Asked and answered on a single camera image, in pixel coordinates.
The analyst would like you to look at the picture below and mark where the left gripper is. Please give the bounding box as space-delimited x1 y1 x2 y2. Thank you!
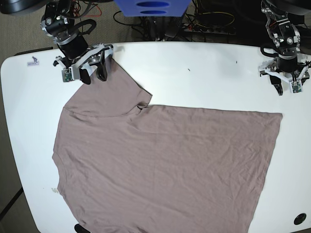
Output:
258 54 311 96

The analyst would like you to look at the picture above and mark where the mauve T-shirt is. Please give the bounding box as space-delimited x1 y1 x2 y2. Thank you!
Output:
52 58 283 233

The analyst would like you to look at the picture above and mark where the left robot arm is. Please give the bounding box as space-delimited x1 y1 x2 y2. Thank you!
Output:
116 0 311 96

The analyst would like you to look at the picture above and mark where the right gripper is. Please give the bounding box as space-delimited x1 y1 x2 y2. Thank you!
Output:
53 36 113 85

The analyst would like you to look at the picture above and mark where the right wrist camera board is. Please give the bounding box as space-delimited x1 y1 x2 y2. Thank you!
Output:
62 69 73 83

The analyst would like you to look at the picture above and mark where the small table sticker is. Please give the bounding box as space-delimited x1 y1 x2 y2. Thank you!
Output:
27 56 39 67

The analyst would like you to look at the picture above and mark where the power strip with red switch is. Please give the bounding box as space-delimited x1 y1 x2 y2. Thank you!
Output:
182 24 236 35

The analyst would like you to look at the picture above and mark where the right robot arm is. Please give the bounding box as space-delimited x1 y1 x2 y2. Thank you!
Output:
40 0 113 84

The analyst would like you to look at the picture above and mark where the blue plastic bin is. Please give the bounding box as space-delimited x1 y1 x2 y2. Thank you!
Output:
114 0 191 17

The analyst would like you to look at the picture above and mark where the black table grommet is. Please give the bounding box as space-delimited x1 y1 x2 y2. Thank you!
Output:
294 213 307 225

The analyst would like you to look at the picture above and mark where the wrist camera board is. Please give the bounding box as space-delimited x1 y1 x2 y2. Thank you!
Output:
62 69 73 83
291 81 303 93

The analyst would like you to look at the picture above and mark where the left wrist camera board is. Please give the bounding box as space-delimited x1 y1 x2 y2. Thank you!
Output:
291 81 303 93

